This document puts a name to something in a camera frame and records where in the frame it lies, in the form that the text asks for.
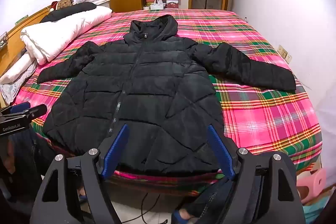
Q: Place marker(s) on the wall socket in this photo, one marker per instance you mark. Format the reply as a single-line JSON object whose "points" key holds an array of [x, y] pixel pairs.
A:
{"points": [[281, 51], [288, 58]]}

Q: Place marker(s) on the red patterned box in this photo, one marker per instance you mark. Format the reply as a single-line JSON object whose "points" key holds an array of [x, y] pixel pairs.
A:
{"points": [[172, 5]]}

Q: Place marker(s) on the pink plaid bed sheet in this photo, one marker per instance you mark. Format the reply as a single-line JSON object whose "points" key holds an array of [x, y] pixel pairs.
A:
{"points": [[262, 119]]}

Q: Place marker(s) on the blue slipper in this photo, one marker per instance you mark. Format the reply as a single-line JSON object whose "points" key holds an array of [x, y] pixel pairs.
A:
{"points": [[82, 199], [181, 218]]}

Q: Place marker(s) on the brown teddy bear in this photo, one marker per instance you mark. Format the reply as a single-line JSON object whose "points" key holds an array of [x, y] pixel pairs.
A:
{"points": [[64, 3]]}

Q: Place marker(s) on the pink plastic stool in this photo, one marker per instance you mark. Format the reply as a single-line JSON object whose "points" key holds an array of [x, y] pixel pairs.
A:
{"points": [[312, 184]]}

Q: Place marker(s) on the white bedside table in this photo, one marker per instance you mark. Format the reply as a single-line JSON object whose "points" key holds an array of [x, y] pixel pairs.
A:
{"points": [[102, 3]]}

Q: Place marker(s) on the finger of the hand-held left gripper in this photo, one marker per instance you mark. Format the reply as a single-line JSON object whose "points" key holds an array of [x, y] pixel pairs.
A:
{"points": [[20, 107], [38, 110]]}

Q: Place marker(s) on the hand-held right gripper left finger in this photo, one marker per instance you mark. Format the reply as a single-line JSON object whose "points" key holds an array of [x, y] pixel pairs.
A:
{"points": [[119, 150]]}

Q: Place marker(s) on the white pillow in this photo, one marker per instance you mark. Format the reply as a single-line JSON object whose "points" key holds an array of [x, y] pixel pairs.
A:
{"points": [[18, 69]]}

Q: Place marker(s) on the person's right leg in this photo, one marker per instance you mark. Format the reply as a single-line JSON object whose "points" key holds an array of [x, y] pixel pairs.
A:
{"points": [[218, 195]]}

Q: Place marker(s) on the white duvet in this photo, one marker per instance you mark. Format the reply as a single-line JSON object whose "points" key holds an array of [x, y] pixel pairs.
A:
{"points": [[65, 29]]}

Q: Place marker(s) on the white plastic basket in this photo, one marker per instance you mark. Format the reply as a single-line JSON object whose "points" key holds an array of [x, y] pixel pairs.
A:
{"points": [[157, 5]]}

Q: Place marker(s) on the black puffer jacket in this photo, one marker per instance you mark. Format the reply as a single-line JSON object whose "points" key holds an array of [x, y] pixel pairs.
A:
{"points": [[147, 87]]}

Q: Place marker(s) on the person's leg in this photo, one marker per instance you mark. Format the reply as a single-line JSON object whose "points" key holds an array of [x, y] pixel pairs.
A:
{"points": [[218, 195], [23, 150]]}

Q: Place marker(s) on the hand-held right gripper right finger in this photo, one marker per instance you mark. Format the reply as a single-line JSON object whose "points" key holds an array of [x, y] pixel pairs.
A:
{"points": [[220, 150]]}

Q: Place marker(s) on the black pillow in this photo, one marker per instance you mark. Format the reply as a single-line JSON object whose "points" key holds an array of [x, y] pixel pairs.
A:
{"points": [[71, 11]]}

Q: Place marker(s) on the person's left leg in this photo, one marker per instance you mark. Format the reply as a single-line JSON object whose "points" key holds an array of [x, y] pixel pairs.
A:
{"points": [[23, 150]]}

